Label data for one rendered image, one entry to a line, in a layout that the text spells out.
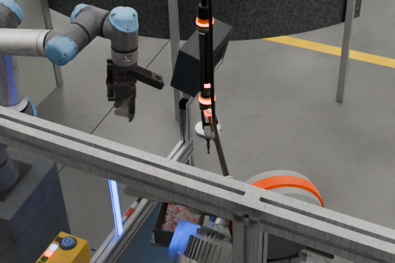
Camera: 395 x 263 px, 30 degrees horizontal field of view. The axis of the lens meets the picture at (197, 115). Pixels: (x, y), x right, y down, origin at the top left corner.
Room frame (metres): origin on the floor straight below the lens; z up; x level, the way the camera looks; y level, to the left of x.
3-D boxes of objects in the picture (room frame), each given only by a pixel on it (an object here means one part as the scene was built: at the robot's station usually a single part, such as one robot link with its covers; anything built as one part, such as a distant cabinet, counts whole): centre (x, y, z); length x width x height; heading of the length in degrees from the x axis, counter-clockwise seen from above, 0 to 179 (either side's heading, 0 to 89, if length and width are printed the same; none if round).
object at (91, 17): (1.74, 0.29, 1.69); 0.11 x 0.11 x 0.08; 61
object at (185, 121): (2.18, 0.05, 0.96); 0.03 x 0.03 x 0.20; 63
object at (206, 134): (1.54, -0.03, 1.50); 0.09 x 0.07 x 0.10; 8
